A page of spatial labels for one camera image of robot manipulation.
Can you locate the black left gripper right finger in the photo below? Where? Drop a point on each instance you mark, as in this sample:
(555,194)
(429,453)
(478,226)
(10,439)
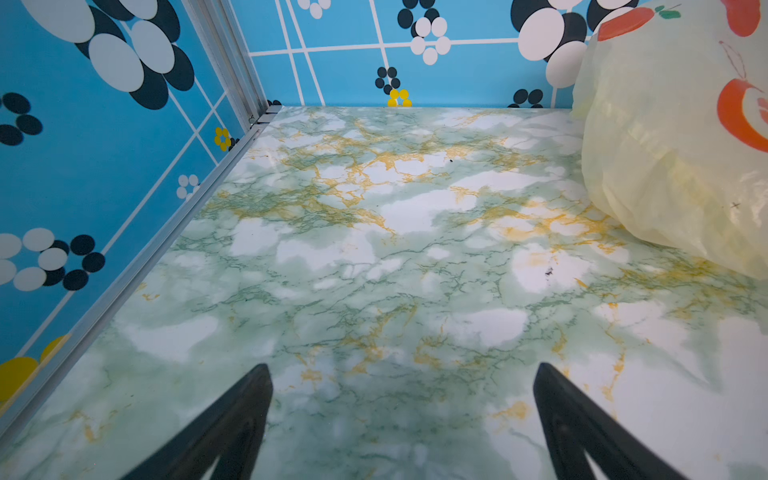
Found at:
(576,429)

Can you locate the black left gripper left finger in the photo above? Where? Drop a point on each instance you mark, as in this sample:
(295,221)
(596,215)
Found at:
(224,440)

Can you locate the yellowish printed plastic bag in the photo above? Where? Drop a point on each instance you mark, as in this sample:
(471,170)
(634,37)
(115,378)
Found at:
(673,96)

